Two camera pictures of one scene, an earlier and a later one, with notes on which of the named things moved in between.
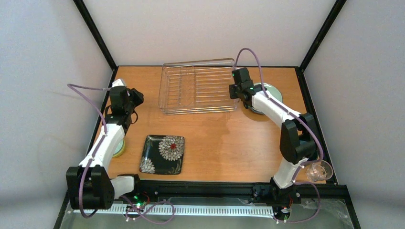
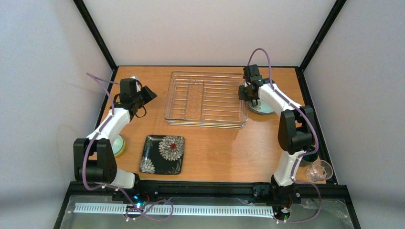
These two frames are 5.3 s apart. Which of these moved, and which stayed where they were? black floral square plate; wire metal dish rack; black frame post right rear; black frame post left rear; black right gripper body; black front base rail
Moved: wire metal dish rack; black right gripper body
Stayed: black floral square plate; black frame post right rear; black frame post left rear; black front base rail
